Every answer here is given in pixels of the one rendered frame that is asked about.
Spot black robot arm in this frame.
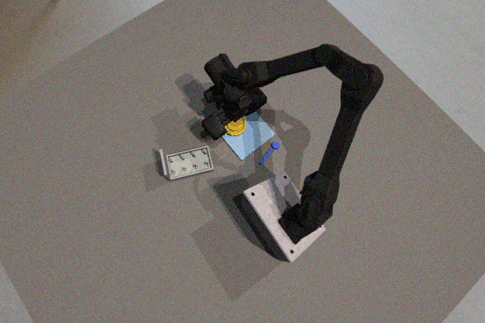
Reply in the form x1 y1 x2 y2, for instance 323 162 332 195
203 43 384 245

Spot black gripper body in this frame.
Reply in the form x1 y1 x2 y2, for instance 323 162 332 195
202 87 267 140

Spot yellow plate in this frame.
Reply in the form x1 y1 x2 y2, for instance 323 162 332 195
225 117 247 135

